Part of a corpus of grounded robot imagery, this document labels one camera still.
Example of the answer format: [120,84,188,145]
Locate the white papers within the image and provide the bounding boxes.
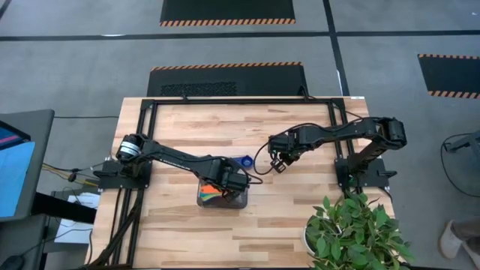
[54,191,101,245]

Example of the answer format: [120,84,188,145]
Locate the black mat with hazard stripes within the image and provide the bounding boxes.
[145,61,309,98]
[417,53,480,100]
[159,0,296,27]

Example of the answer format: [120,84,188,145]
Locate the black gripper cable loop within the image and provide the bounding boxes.
[253,122,338,176]

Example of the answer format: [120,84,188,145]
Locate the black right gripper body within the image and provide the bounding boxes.
[267,129,303,166]

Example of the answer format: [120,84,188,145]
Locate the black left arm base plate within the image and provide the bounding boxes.
[92,160,153,190]

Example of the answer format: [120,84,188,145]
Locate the white plant pot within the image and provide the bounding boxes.
[301,220,320,258]

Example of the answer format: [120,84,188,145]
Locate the green leafy plant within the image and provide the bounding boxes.
[305,191,416,270]

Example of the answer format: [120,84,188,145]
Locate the black aluminium table frame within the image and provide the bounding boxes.
[125,97,356,267]

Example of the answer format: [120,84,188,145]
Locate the black cable on table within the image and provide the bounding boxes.
[343,106,364,122]

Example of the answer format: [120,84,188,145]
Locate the black bar under desk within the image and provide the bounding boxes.
[31,192,98,225]

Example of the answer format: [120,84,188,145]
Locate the grey plastic basket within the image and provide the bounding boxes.
[196,178,249,210]

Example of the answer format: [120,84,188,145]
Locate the black floor cable loop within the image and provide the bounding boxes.
[439,132,480,199]

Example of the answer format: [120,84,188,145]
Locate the grey desk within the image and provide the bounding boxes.
[0,109,56,223]

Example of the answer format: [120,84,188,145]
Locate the dark framed tablet screen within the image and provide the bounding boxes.
[0,120,32,152]

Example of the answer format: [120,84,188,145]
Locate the blue panel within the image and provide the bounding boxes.
[0,141,37,219]

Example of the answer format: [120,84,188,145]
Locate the small navy measuring cup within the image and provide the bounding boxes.
[234,154,255,169]

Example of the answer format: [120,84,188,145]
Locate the black cable bundle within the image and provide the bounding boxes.
[88,187,146,269]

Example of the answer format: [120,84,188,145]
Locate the yellow and black cables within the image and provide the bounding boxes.
[40,161,101,188]

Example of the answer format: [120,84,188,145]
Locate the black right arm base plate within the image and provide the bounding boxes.
[334,157,398,190]

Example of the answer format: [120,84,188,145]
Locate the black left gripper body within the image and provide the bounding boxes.
[208,157,251,193]

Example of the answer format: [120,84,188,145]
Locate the black chair base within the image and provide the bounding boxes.
[444,130,480,153]

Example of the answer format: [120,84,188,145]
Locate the black computer mouse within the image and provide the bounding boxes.
[0,254,26,270]

